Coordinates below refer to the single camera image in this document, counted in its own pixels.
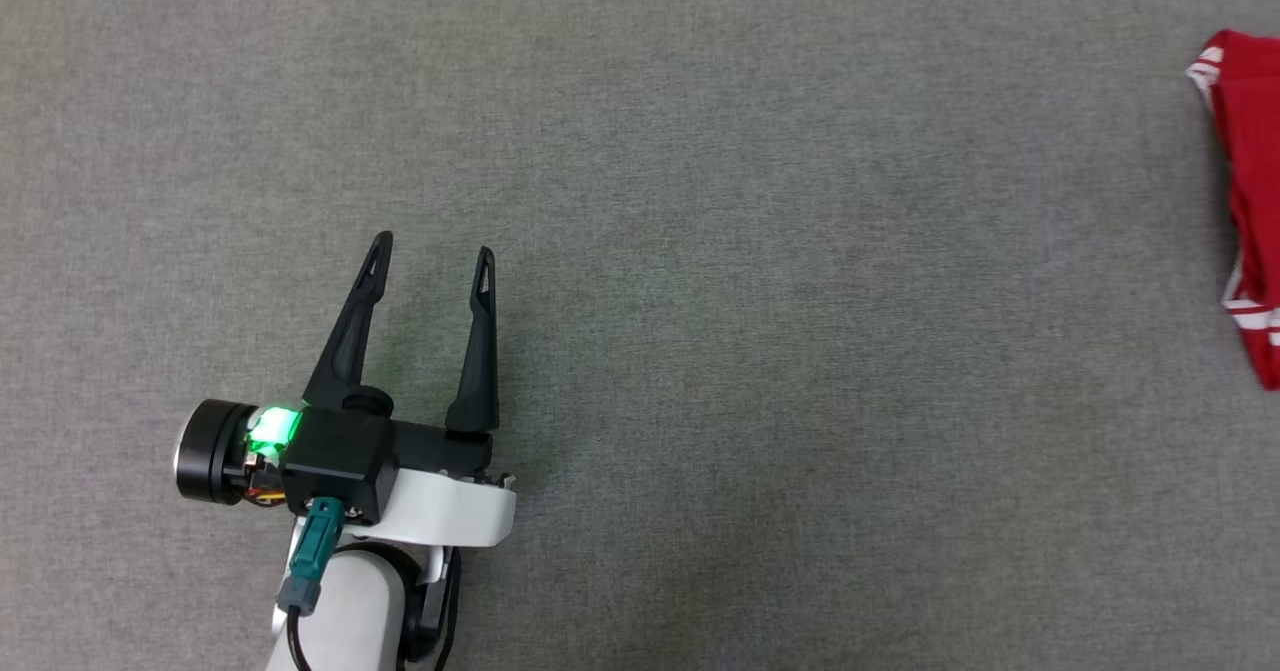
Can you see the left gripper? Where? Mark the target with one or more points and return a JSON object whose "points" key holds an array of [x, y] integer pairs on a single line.
{"points": [[450, 511]]}

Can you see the red jersey with white trim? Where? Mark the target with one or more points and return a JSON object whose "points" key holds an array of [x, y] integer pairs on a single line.
{"points": [[1255, 201]]}

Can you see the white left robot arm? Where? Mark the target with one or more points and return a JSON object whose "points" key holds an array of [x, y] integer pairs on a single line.
{"points": [[350, 611]]}

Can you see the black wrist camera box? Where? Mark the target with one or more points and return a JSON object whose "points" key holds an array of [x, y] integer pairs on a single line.
{"points": [[335, 461]]}

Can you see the grey fabric sofa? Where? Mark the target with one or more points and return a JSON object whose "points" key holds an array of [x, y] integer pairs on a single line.
{"points": [[800, 351]]}

